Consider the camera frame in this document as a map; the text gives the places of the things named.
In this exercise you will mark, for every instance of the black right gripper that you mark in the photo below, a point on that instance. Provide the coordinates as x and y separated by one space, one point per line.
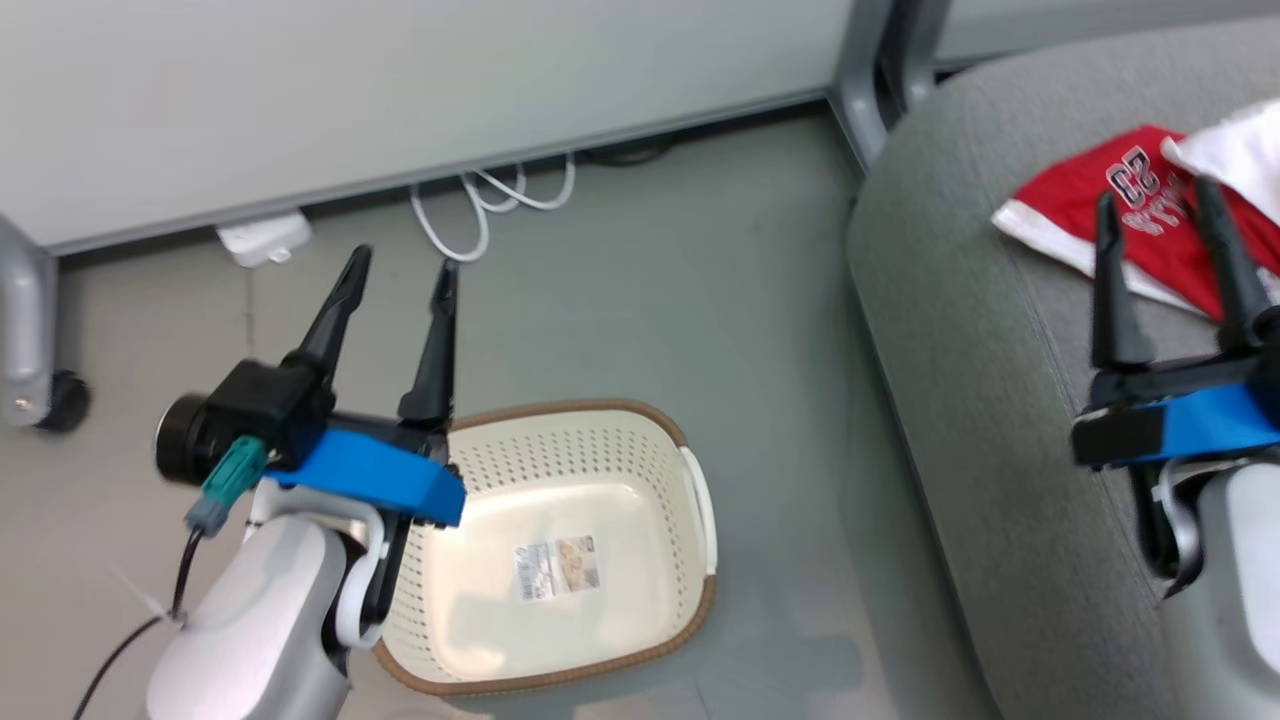
1180 378

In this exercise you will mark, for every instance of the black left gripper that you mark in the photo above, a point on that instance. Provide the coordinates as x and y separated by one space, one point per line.
265 405

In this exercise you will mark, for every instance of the red white jersey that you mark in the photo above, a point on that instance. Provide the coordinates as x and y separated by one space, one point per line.
1080 195

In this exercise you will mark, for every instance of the white cloth garment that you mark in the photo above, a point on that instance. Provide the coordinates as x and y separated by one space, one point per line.
1240 150

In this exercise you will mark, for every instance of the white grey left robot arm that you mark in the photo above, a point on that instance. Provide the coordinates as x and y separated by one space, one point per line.
250 620

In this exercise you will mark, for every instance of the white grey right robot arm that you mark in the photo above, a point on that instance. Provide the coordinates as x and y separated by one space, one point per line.
1235 590

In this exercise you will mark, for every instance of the cream laundry basket brown rim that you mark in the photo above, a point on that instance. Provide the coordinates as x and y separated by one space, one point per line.
610 480

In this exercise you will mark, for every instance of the white power strip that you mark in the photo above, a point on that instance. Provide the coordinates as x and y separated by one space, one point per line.
265 238

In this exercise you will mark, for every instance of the grey fabric sofa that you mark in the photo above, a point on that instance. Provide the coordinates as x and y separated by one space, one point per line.
1000 400

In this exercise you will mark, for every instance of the large white partition panel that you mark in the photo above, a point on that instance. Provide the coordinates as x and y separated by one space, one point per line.
400 90

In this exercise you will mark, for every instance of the paper label sticker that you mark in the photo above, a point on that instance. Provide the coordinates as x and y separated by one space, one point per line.
556 568

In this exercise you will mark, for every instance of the narrow white partition panel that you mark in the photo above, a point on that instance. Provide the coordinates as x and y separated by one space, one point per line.
1100 25

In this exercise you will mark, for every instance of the black caster wheel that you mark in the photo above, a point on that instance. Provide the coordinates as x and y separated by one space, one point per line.
68 402

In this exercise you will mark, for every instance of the white zip tie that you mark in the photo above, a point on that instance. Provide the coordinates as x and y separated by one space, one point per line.
150 600

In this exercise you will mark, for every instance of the grey partition leg with caster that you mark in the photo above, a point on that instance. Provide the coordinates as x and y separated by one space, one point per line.
25 330

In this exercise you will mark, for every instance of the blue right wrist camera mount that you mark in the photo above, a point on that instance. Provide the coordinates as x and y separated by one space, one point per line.
1215 425

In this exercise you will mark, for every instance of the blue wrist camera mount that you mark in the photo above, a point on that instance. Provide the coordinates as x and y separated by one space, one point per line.
375 475
1215 425

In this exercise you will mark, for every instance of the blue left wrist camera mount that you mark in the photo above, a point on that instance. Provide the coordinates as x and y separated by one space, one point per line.
375 475

